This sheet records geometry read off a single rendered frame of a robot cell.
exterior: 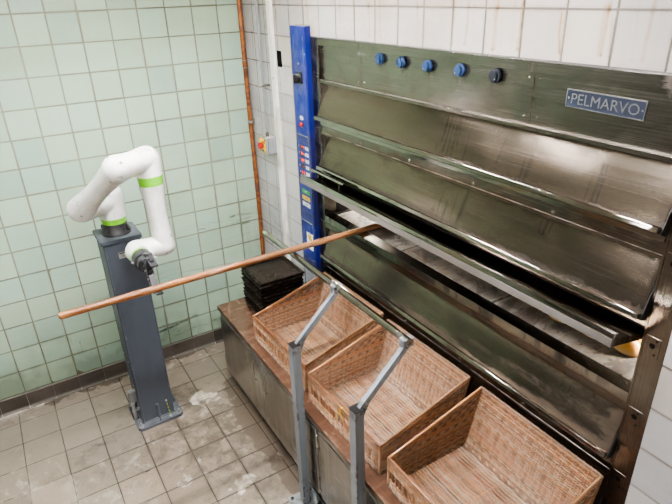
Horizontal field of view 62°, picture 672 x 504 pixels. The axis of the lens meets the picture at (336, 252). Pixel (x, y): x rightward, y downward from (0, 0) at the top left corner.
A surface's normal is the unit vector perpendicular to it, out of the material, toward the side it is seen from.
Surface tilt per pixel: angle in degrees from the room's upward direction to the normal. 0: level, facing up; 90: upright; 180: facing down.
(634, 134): 90
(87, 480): 0
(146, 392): 90
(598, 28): 90
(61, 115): 90
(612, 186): 70
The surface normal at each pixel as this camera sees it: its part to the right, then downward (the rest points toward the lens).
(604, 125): -0.85, 0.25
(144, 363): 0.54, 0.35
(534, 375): -0.81, -0.07
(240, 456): -0.03, -0.90
